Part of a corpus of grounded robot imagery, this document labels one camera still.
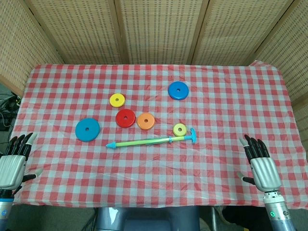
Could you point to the orange plastic disc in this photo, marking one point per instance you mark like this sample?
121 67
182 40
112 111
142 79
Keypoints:
149 124

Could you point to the wicker folding screen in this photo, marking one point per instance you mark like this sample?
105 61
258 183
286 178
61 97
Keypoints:
158 31

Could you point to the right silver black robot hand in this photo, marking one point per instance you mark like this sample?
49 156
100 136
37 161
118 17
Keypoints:
264 170

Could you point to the grey blue robot torso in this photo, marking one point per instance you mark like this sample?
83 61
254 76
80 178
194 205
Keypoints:
146 220

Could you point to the yellow plastic disc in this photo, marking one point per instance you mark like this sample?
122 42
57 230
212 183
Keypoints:
120 102

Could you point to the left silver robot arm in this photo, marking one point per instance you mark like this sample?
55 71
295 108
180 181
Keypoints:
5 209

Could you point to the large teal plastic disc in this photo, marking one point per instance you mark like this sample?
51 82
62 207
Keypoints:
87 129

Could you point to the red white checkered tablecloth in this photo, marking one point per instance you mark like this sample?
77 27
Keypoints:
154 173

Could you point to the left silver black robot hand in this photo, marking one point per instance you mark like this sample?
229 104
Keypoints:
10 169

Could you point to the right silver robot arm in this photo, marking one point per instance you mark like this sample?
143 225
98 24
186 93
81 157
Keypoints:
278 211

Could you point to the small yellow-green plastic disc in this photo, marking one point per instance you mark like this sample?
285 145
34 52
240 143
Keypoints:
176 130

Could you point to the red plastic disc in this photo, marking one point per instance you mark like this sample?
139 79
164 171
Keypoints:
121 121

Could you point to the blue plastic disc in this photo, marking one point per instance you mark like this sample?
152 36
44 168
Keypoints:
174 93

